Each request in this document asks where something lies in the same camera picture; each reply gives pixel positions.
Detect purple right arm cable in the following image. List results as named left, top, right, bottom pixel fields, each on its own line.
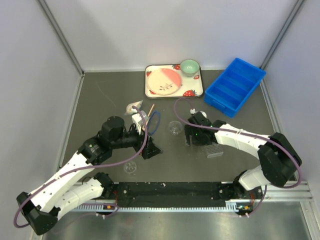
left=173, top=97, right=303, bottom=218

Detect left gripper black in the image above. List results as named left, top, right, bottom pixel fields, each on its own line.
left=111, top=122, right=163, bottom=159

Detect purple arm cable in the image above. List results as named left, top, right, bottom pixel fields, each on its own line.
left=173, top=97, right=303, bottom=218
left=13, top=105, right=148, bottom=229

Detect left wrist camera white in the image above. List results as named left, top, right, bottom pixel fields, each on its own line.
left=131, top=110, right=149, bottom=133

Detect clear test tube rack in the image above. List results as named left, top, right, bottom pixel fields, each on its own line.
left=202, top=143, right=224, bottom=159

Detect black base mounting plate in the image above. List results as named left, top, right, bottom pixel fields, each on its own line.
left=95, top=181, right=255, bottom=208

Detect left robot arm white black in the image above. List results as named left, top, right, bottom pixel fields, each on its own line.
left=16, top=116, right=163, bottom=236

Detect plastic bag with contents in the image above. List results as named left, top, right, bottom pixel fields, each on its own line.
left=124, top=100, right=143, bottom=116

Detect grey slotted cable duct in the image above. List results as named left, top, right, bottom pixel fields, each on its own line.
left=72, top=201, right=240, bottom=213

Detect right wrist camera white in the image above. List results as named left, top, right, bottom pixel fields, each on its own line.
left=190, top=108, right=207, bottom=118

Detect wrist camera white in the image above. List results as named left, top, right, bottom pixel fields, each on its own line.
left=131, top=110, right=149, bottom=133
left=190, top=108, right=207, bottom=118

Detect blue plastic bin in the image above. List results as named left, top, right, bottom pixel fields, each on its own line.
left=204, top=58, right=266, bottom=118

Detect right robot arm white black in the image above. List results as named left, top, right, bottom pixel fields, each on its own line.
left=184, top=109, right=302, bottom=199

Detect clear glass flask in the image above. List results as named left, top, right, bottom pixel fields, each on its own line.
left=168, top=120, right=184, bottom=136

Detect pink cream plate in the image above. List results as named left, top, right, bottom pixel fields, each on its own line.
left=146, top=68, right=182, bottom=96

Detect wooden tweezers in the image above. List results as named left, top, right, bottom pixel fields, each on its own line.
left=148, top=103, right=155, bottom=118

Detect green ceramic bowl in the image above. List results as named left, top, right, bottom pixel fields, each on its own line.
left=180, top=59, right=200, bottom=77

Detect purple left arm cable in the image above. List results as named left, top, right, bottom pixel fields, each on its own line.
left=13, top=105, right=148, bottom=229

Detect strawberry pattern tray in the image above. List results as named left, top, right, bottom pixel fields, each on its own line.
left=144, top=64, right=204, bottom=99

